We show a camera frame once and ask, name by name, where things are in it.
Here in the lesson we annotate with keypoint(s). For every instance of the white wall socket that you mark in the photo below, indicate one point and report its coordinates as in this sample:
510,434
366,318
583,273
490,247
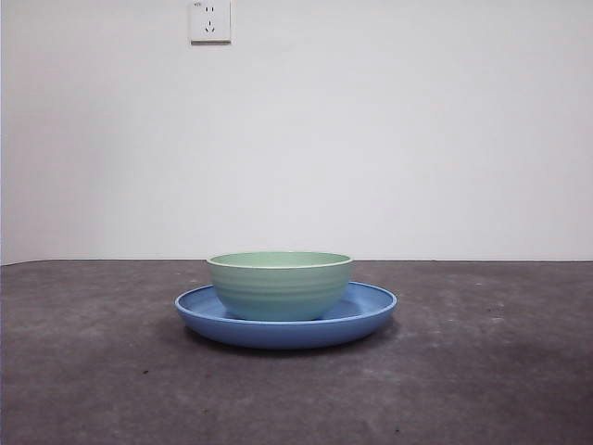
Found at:
210,23

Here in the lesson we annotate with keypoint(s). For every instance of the blue round plate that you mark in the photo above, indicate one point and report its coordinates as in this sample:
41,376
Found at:
278,334

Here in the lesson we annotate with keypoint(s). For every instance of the green ribbed bowl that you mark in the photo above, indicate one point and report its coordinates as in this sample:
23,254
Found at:
278,287

